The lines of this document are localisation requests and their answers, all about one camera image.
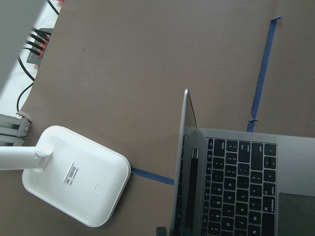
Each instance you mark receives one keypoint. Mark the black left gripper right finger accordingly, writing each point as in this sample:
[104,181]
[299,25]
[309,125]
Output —
[185,231]

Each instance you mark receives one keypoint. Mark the aluminium frame post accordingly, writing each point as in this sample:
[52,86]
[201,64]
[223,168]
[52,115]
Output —
[13,130]

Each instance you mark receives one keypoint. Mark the black usb hub right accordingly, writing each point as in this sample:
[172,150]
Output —
[36,44]

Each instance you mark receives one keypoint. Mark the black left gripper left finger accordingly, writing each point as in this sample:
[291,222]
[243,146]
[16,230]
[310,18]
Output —
[162,231]

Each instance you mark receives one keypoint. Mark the brown paper table cover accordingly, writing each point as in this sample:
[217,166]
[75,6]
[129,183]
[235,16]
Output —
[115,71]

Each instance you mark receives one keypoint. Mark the grey laptop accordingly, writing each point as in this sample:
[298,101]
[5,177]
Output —
[233,183]

